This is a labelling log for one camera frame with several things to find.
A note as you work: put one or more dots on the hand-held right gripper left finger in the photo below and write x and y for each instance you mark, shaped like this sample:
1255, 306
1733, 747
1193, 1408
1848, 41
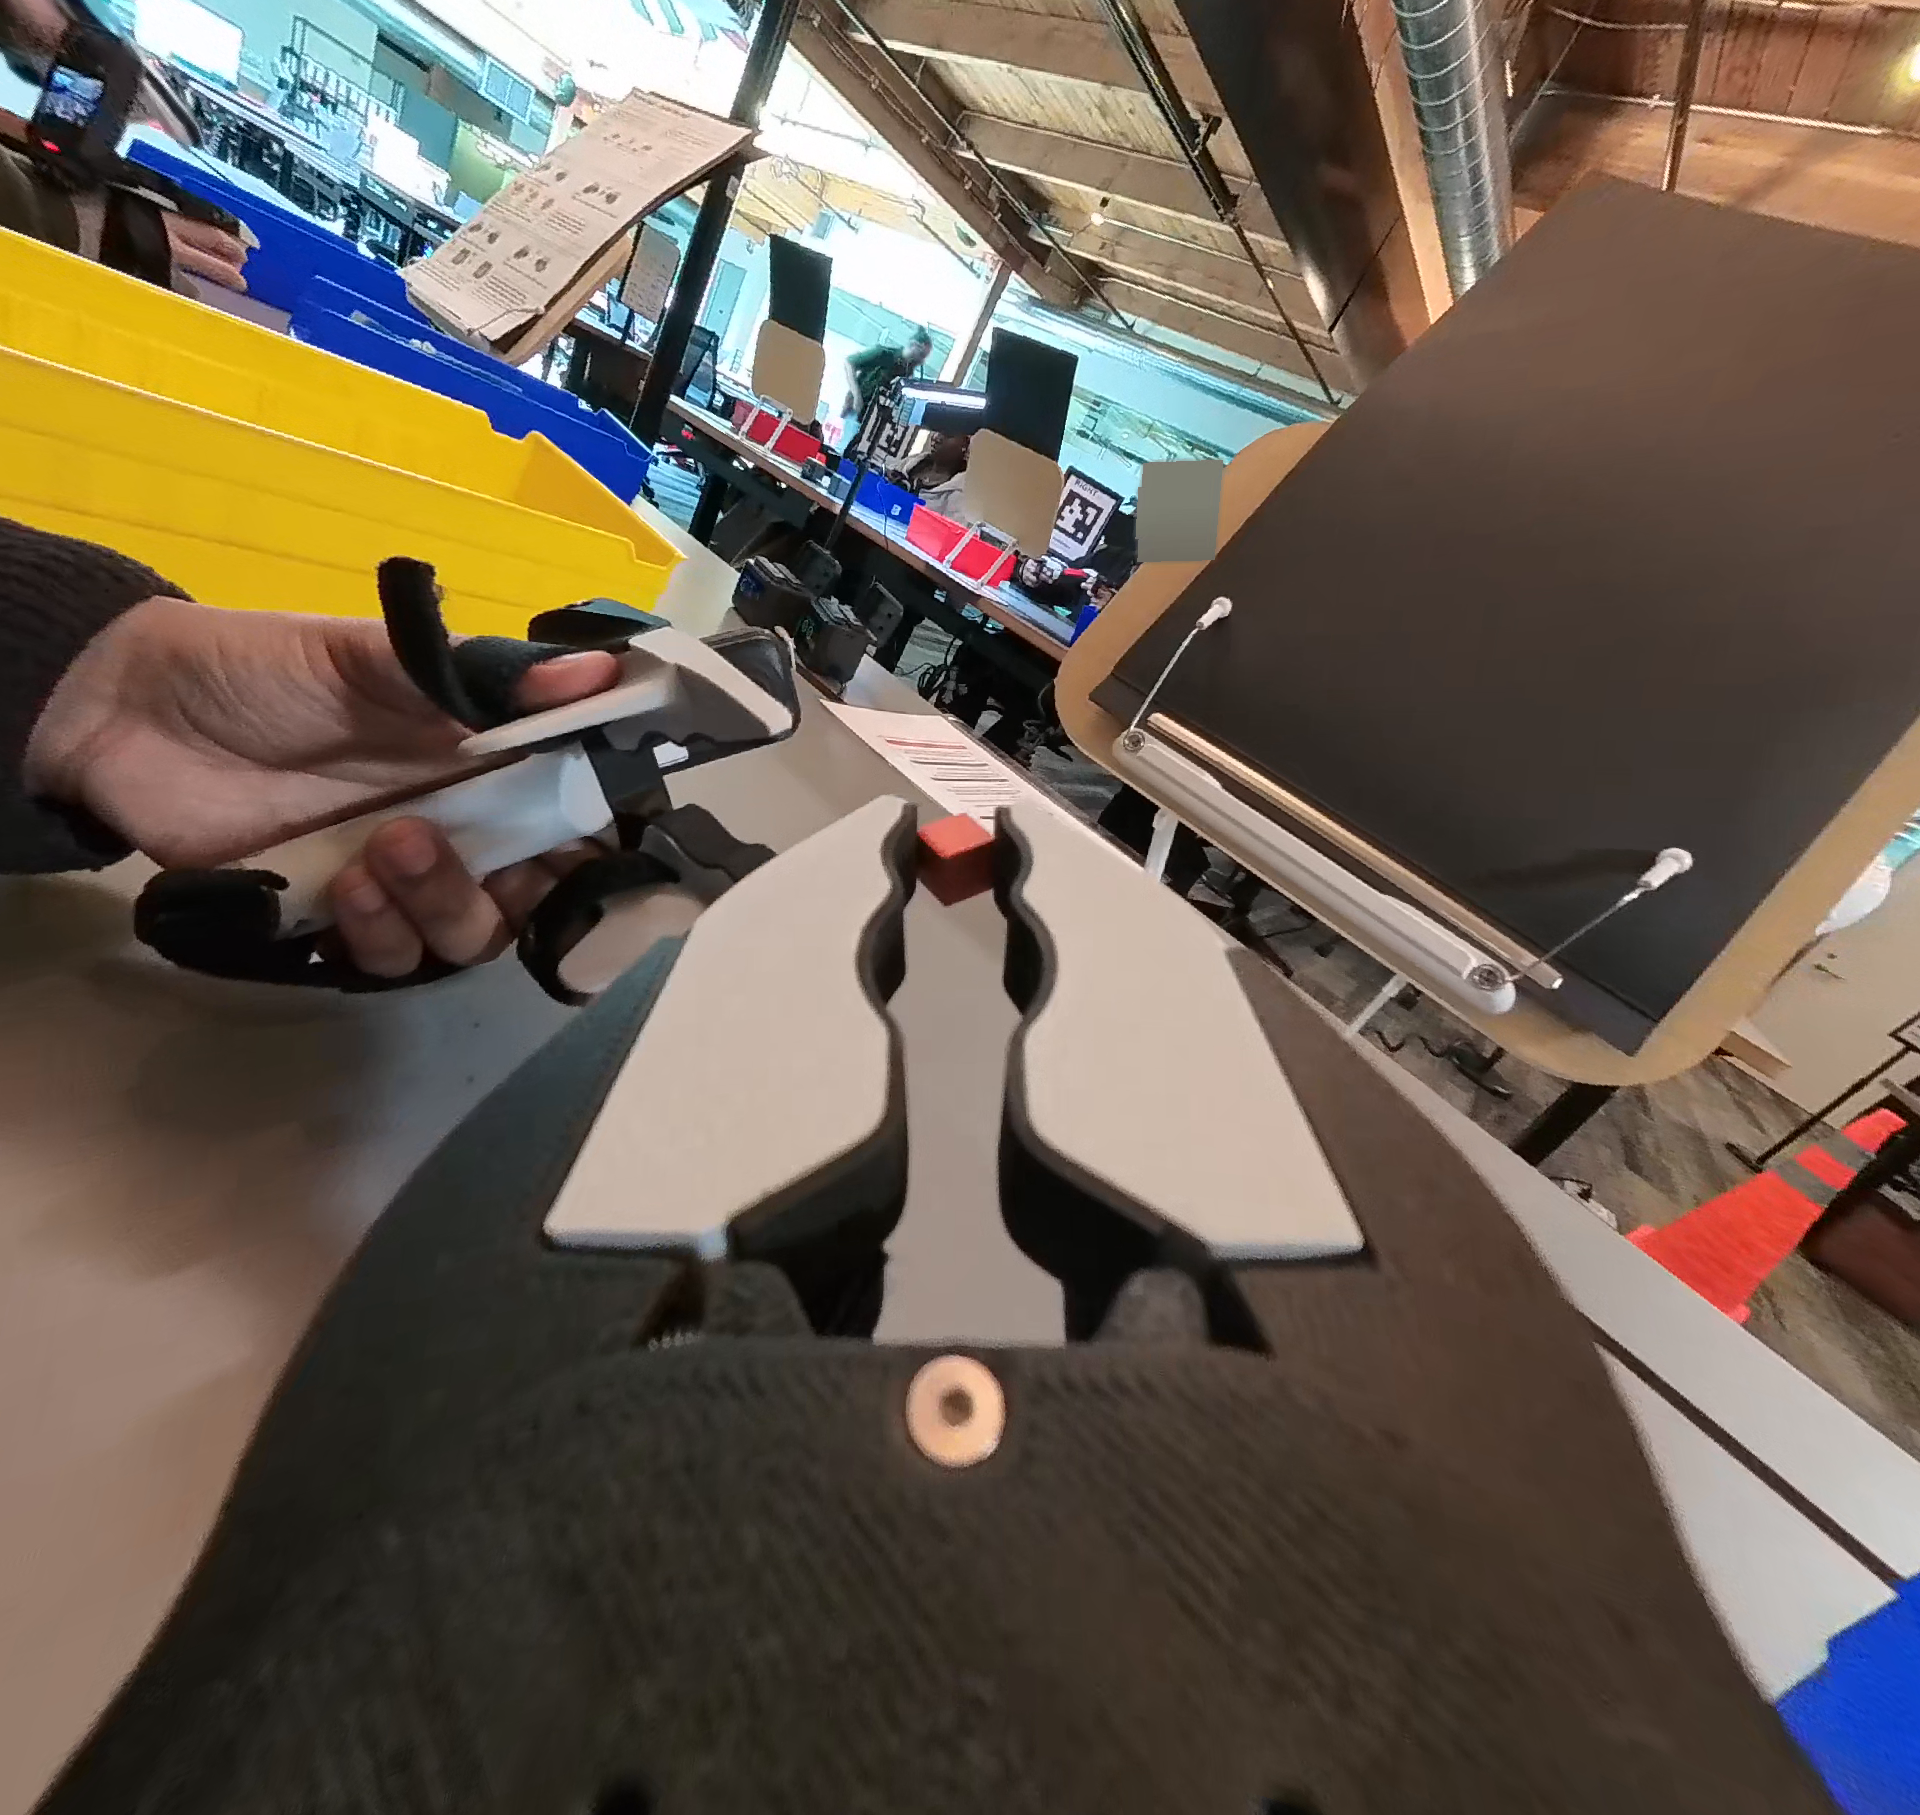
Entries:
734, 1065

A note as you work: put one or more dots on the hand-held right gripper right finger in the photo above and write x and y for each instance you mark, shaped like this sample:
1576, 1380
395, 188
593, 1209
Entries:
1170, 1079

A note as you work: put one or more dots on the black boxy device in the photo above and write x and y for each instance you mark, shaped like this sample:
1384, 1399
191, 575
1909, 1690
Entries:
777, 592
840, 641

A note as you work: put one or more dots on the barcode paper label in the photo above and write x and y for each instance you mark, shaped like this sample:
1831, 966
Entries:
945, 757

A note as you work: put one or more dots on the small red cube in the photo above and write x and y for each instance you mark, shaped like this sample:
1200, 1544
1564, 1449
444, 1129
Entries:
956, 861

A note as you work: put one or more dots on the black and white printed tag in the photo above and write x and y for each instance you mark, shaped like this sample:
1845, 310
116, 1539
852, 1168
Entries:
1084, 512

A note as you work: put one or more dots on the small black panel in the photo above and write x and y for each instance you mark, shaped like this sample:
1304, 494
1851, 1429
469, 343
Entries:
799, 288
1031, 394

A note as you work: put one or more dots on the printed cardboard sheet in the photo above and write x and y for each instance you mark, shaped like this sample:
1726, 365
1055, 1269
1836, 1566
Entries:
587, 209

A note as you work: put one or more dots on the person's left forearm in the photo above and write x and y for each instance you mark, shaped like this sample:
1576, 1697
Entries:
62, 601

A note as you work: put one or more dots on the small red bin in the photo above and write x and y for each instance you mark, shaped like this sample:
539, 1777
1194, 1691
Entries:
777, 431
961, 543

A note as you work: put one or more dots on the black board with wooden edge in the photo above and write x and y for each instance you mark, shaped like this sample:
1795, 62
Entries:
1501, 616

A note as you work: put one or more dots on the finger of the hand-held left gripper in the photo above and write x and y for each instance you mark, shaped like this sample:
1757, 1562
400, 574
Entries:
713, 842
734, 681

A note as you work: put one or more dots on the silver ventilation duct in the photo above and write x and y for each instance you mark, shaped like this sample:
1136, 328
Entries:
1439, 45

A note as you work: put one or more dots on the yellow plastic bin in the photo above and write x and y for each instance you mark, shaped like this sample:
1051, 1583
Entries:
150, 330
300, 495

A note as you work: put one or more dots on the small blue bin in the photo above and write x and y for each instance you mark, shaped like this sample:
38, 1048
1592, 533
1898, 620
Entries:
887, 498

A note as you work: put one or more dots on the person's left hand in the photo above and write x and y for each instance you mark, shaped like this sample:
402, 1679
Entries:
225, 734

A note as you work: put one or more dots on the orange traffic cone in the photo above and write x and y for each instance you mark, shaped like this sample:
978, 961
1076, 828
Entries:
1741, 1230

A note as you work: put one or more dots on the white metal bracket rail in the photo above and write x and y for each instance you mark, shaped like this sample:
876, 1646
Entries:
1321, 870

